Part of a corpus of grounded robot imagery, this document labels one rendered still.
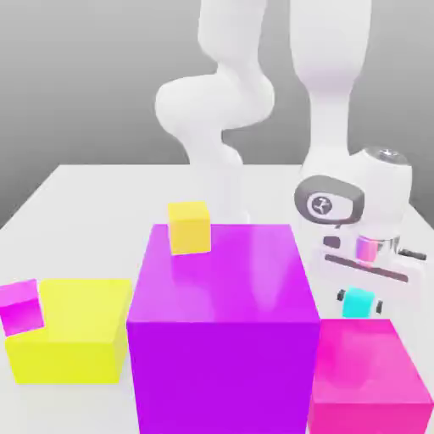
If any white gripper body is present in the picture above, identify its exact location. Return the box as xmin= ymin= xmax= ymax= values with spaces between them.
xmin=313 ymin=249 xmax=426 ymax=300

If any small cyan cube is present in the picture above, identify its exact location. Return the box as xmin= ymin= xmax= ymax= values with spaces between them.
xmin=341 ymin=286 xmax=376 ymax=320

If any small orange cube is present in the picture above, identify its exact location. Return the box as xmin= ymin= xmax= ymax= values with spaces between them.
xmin=167 ymin=200 xmax=213 ymax=256

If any small magenta cube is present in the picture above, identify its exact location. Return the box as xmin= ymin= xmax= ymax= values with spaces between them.
xmin=0 ymin=278 xmax=46 ymax=338

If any large pink box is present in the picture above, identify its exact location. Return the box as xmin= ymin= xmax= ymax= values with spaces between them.
xmin=306 ymin=317 xmax=434 ymax=434

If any large purple box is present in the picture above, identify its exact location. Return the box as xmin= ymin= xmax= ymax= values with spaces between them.
xmin=125 ymin=223 xmax=322 ymax=434

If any large yellow box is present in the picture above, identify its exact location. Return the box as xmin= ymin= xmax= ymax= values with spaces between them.
xmin=3 ymin=278 xmax=134 ymax=387

